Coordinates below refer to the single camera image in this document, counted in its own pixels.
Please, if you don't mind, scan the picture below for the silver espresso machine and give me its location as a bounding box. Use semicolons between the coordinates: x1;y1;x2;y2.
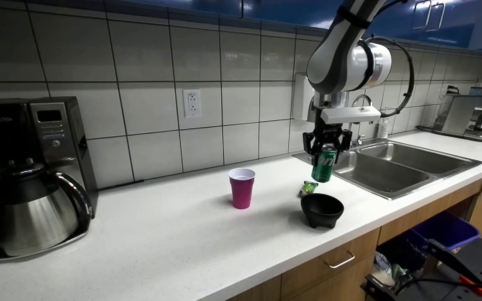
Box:
416;82;482;144

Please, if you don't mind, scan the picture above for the black cart top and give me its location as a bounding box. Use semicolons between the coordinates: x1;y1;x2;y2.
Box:
361;238;482;301

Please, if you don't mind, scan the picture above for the green soda can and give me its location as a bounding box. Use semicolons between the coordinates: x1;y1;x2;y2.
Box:
311;146;338;184

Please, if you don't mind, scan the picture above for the black trash bag bin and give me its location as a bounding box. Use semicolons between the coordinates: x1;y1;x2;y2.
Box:
371;231;438;291

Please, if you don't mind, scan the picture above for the pink plastic cup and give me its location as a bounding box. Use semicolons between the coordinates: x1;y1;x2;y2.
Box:
227;168;257;211

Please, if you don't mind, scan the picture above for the wooden base cabinet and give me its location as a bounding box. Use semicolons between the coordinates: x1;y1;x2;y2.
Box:
225;166;482;301

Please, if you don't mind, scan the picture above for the clear dish soap bottle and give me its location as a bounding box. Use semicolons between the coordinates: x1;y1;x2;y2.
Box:
374;116;393;141

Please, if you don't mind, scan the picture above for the black bowl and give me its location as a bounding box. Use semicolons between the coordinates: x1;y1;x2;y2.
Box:
299;193;346;231

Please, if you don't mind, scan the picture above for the blue plastic bin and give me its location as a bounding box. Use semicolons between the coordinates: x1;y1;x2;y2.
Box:
409;211;482;253

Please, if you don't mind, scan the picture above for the blue upper cabinet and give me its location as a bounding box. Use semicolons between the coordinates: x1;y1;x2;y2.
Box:
105;0;482;55

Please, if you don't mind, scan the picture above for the stainless steel double sink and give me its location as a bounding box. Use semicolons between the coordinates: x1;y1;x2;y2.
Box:
294;139;482;201

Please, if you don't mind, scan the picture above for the chrome sink faucet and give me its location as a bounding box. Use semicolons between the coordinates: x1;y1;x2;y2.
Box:
346;92;378;151

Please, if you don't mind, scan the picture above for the small green snack packet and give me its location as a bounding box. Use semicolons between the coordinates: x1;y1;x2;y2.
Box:
297;179;321;199

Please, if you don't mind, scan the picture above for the white wall power outlet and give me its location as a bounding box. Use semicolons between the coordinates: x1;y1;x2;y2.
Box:
182;89;204;121

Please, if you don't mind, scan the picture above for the orange handled black tool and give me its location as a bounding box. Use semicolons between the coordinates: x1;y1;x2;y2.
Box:
426;239;482;298

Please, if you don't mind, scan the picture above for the black cable on cart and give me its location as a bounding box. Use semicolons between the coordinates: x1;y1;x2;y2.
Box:
393;273;482;298

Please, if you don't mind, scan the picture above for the stainless steel coffee carafe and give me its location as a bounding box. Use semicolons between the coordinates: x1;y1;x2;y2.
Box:
0;163;95;260

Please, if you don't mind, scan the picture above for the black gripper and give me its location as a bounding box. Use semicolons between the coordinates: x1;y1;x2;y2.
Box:
301;122;354;168

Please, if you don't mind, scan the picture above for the black drip coffee maker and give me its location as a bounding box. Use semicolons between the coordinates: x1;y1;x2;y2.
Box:
0;96;100;265

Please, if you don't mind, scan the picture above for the white wall soap dispenser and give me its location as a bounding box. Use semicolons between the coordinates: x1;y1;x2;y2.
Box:
291;74;316;124

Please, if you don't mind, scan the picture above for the metal drawer handle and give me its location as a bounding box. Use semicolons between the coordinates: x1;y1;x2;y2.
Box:
324;249;358;273

